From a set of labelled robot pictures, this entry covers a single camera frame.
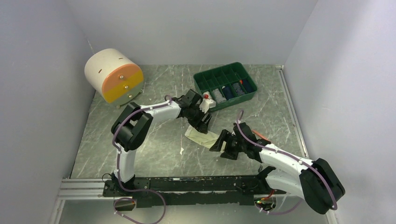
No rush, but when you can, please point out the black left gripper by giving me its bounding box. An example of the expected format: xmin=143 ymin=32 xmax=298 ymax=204
xmin=186 ymin=105 xmax=212 ymax=134

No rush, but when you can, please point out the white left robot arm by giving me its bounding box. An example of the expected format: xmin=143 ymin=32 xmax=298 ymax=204
xmin=111 ymin=89 xmax=216 ymax=196

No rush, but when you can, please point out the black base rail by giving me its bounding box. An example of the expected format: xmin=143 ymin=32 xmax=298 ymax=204
xmin=102 ymin=175 xmax=283 ymax=208

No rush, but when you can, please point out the blue striped rolled sock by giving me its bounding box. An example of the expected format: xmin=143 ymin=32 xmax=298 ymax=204
xmin=232 ymin=82 xmax=245 ymax=97

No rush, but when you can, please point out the dark navy rolled sock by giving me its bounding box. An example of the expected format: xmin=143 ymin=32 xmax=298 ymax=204
xmin=222 ymin=86 xmax=234 ymax=100

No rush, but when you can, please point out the green compartment organizer tray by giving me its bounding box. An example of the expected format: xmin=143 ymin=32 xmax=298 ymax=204
xmin=193 ymin=62 xmax=258 ymax=112

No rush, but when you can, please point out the cream cloth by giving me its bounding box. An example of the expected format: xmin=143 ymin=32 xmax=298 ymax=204
xmin=184 ymin=126 xmax=219 ymax=148

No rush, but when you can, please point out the round white drawer cabinet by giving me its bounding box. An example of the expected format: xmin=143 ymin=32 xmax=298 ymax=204
xmin=84 ymin=49 xmax=145 ymax=107

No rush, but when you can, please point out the grey striped rolled sock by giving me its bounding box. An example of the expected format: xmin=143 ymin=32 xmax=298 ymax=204
xmin=212 ymin=89 xmax=227 ymax=104

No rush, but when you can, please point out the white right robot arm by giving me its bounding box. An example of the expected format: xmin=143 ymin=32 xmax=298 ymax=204
xmin=209 ymin=123 xmax=346 ymax=214

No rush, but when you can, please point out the navy orange rolled sock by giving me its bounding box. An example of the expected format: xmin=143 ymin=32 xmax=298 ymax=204
xmin=240 ymin=79 xmax=254 ymax=93

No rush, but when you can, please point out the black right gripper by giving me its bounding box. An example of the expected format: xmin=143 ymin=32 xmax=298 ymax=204
xmin=210 ymin=129 xmax=247 ymax=160

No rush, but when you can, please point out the orange pencil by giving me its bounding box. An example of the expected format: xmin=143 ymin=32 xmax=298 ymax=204
xmin=252 ymin=130 xmax=268 ymax=140

